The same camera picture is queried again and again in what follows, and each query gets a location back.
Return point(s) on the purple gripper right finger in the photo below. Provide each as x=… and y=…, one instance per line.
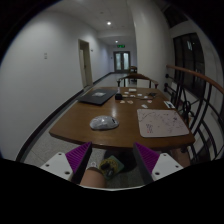
x=152, y=165

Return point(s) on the white computer mouse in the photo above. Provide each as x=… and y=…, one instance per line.
x=104, y=122

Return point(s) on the person's leg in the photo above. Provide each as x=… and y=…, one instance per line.
x=93, y=177

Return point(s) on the white paper at table end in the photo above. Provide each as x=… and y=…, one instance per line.
x=132, y=90

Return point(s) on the green exit sign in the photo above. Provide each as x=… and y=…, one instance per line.
x=121, y=46

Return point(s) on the railing with wooden handrail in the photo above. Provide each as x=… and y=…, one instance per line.
x=200, y=101

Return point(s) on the side doorway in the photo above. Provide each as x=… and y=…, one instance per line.
x=85, y=63

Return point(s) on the white card on table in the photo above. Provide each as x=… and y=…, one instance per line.
x=169, y=104

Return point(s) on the closed dark laptop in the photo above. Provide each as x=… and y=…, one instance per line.
x=97, y=97

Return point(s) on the double glass door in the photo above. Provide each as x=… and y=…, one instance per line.
x=121, y=61

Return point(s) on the green patterned shoe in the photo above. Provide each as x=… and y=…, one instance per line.
x=111, y=166

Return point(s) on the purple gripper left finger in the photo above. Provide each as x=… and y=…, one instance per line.
x=70, y=166

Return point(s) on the wooden chair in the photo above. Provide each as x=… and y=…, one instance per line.
x=137, y=76

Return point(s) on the small black box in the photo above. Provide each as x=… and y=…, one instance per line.
x=118, y=97

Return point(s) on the wooden table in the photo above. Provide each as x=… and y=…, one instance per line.
x=74, y=126

